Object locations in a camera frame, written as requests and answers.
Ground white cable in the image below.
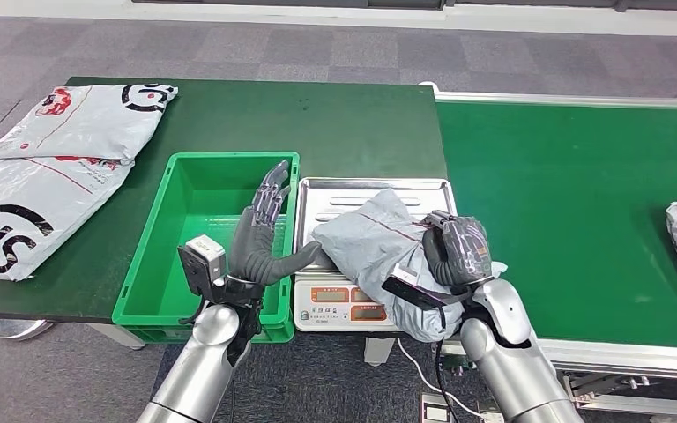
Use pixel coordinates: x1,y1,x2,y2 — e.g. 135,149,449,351
395,338,487,420

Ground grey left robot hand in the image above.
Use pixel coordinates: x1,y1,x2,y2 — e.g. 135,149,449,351
228,159,324,288

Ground small green circuit board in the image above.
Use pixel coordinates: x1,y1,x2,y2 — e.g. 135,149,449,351
440,352,475,376

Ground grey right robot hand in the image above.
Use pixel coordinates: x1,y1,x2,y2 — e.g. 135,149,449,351
421,210,495,288

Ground green conveyor belt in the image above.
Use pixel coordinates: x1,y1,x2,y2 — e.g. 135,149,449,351
420,81,677,419

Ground grey parcel bag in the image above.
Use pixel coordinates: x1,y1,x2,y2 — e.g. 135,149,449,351
310,188,509,344

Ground grey parcel red black logos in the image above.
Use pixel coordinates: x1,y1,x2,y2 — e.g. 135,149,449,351
0,83,179,167

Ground green plastic crate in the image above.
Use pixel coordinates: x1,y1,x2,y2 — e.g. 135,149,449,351
111,152,301,345

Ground black cable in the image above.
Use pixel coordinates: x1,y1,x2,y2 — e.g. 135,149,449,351
433,341,462,423

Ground dark green table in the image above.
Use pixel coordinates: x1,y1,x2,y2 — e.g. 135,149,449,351
0,77,450,353

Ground round metal stand base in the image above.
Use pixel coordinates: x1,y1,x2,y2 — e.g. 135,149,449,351
0,317,56,344

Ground electronic scale with steel tray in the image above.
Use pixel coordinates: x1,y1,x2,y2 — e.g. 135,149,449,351
293,176,459,334

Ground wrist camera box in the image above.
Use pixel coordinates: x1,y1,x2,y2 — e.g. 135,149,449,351
381,263,453,312
176,234,230,306

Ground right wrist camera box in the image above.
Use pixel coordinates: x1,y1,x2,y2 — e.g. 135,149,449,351
381,263,453,312

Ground large grey parcel black logo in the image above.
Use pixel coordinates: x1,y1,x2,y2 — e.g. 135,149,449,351
0,156,135,283

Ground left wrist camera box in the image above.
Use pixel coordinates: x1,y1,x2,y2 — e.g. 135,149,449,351
176,234,230,306

